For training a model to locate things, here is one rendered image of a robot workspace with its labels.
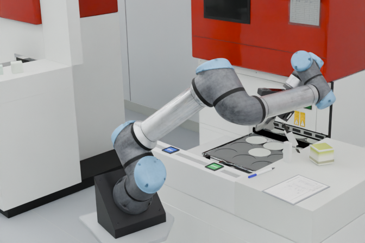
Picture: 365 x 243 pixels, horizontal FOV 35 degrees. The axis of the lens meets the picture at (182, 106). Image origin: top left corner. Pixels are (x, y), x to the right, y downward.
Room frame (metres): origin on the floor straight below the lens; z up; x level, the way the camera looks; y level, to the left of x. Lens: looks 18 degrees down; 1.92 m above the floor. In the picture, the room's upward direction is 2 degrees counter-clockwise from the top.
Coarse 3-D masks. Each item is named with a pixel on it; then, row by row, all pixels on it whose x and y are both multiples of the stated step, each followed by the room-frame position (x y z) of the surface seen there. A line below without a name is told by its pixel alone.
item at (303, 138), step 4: (252, 128) 2.74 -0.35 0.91; (264, 128) 2.68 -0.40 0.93; (276, 128) 2.64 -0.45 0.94; (276, 132) 2.63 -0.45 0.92; (280, 132) 2.61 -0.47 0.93; (284, 132) 2.60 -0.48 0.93; (292, 132) 2.57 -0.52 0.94; (296, 136) 2.55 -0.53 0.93; (300, 136) 2.53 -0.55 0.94; (304, 136) 2.52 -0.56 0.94; (300, 140) 2.53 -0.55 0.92; (304, 140) 2.51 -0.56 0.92; (308, 140) 2.50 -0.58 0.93; (312, 140) 2.48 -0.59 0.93; (316, 140) 2.47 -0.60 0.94
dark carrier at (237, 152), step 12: (228, 144) 2.55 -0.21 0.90; (240, 144) 2.55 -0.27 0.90; (252, 144) 2.54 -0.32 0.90; (216, 156) 2.41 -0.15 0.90; (228, 156) 2.41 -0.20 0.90; (240, 156) 2.40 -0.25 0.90; (252, 156) 2.40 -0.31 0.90; (264, 156) 2.39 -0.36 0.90; (276, 156) 2.39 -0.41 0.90; (252, 168) 2.27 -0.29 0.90
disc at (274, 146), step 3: (264, 144) 2.54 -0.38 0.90; (267, 144) 2.53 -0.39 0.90; (270, 144) 2.53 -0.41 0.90; (273, 144) 2.53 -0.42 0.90; (276, 144) 2.53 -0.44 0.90; (279, 144) 2.53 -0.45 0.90; (282, 144) 2.53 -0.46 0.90; (264, 147) 2.50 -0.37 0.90; (267, 147) 2.50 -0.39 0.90; (270, 147) 2.50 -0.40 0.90; (273, 147) 2.50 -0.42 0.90; (276, 147) 2.50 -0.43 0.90; (279, 147) 2.50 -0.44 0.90; (282, 147) 2.49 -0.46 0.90
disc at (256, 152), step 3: (249, 150) 2.47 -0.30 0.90; (252, 150) 2.47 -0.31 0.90; (255, 150) 2.47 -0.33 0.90; (258, 150) 2.47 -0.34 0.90; (261, 150) 2.46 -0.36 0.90; (264, 150) 2.46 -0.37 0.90; (267, 150) 2.46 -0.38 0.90; (249, 153) 2.44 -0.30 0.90; (252, 153) 2.44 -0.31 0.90; (255, 153) 2.43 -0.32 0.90; (258, 153) 2.43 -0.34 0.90; (261, 153) 2.43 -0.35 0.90; (264, 153) 2.43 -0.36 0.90; (267, 153) 2.43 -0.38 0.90; (261, 156) 2.40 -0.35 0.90
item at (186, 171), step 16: (160, 144) 2.42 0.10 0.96; (176, 160) 2.25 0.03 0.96; (192, 160) 2.24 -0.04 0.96; (208, 160) 2.23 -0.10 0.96; (176, 176) 2.25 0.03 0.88; (192, 176) 2.18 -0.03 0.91; (208, 176) 2.11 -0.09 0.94; (224, 176) 2.06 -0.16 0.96; (240, 176) 2.06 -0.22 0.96; (192, 192) 2.18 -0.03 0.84; (208, 192) 2.11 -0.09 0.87; (224, 192) 2.05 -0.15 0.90; (224, 208) 2.05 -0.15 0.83
